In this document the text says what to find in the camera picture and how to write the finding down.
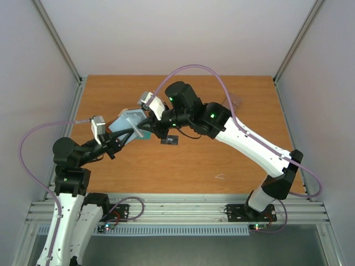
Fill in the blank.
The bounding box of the aluminium frame post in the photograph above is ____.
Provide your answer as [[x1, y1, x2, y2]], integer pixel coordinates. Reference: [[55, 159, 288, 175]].
[[31, 0, 82, 84], [273, 0, 327, 84]]

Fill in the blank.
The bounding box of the left controller board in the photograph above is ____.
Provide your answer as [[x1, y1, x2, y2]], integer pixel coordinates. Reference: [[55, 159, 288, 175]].
[[97, 224, 115, 234]]

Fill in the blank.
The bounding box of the grey slotted cable duct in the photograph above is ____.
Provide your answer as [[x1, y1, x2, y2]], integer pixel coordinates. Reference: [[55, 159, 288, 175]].
[[37, 224, 250, 237]]

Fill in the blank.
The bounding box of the brown leather card holder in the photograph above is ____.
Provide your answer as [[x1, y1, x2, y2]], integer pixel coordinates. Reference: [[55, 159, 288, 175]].
[[108, 109, 147, 142]]

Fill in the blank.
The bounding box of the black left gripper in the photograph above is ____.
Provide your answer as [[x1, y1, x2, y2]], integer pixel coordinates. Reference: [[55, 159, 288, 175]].
[[78, 124, 135, 166]]

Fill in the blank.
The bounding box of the right controller board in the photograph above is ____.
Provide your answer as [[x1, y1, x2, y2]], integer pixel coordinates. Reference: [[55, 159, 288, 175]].
[[249, 223, 271, 232]]

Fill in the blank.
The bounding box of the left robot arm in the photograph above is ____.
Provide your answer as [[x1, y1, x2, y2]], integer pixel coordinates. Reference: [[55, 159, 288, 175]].
[[36, 129, 134, 265]]

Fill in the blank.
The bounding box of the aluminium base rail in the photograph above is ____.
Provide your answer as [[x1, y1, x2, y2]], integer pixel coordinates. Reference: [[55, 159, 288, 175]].
[[26, 193, 331, 225]]

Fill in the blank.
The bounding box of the aluminium frame post right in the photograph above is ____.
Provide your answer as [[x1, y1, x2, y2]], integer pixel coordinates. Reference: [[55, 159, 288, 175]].
[[273, 0, 327, 84]]

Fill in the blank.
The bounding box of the aluminium frame post left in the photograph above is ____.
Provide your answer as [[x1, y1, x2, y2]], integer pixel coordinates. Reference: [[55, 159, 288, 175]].
[[31, 0, 82, 84]]

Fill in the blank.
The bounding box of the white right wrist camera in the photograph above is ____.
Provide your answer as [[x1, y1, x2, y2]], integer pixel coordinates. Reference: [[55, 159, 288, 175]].
[[138, 91, 165, 121]]

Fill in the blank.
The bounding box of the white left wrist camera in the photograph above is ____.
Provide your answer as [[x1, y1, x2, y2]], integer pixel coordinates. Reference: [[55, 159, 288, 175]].
[[91, 116, 106, 145]]

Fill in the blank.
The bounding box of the taupe leather card holder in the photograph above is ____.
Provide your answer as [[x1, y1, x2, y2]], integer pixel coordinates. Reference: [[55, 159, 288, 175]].
[[222, 93, 242, 111]]

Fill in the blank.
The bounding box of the black credit card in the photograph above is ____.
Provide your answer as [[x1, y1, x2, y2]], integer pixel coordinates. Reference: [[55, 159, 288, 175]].
[[160, 135, 179, 145]]

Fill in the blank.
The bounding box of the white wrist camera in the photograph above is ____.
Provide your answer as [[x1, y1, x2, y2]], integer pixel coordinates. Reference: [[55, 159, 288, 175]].
[[138, 91, 165, 121], [91, 116, 106, 145]]

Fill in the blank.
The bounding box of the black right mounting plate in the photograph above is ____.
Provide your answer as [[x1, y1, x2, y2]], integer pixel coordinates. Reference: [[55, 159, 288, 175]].
[[224, 204, 277, 222]]

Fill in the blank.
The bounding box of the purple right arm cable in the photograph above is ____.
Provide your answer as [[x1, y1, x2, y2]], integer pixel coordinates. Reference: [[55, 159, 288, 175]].
[[148, 64, 324, 235]]

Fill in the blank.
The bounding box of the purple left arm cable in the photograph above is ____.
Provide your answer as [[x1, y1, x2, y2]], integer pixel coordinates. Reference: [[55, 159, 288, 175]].
[[18, 118, 94, 266]]

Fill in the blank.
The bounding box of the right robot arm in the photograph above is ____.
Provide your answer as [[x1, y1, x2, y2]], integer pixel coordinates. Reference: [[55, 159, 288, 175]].
[[138, 81, 303, 221]]

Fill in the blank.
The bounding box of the black mounting plate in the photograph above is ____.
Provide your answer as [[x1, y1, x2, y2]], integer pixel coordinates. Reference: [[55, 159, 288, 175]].
[[224, 204, 277, 222], [100, 204, 129, 222]]

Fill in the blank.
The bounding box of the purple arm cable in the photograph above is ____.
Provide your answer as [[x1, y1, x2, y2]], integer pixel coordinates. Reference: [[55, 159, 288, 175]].
[[148, 64, 324, 235], [18, 118, 94, 266]]

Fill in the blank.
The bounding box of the teal credit card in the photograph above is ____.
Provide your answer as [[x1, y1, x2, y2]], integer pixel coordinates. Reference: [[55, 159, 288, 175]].
[[136, 131, 151, 140]]

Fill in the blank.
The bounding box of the controller board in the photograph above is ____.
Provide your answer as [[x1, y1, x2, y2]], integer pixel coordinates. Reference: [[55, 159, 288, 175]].
[[97, 224, 115, 234], [249, 223, 271, 232]]

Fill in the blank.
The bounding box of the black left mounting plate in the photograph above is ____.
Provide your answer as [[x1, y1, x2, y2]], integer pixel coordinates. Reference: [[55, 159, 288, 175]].
[[100, 204, 129, 222]]

